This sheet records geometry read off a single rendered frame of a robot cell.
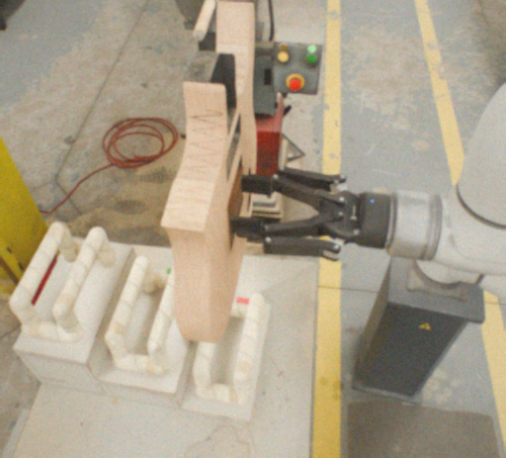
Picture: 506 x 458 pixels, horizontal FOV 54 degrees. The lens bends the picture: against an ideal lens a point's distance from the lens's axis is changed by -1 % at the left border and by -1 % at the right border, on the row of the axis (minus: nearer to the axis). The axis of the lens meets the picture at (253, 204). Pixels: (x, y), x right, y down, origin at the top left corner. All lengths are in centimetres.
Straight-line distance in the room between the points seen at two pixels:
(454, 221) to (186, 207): 32
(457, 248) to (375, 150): 234
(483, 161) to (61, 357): 79
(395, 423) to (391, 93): 209
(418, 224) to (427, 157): 237
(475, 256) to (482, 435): 160
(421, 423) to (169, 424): 126
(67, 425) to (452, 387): 155
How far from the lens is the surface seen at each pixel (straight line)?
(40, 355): 104
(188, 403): 110
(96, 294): 106
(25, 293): 98
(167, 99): 330
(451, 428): 219
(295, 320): 118
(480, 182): 59
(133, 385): 105
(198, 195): 52
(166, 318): 97
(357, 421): 210
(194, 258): 56
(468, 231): 64
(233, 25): 67
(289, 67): 170
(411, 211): 65
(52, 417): 117
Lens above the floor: 198
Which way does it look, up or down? 49 degrees down
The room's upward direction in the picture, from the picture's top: straight up
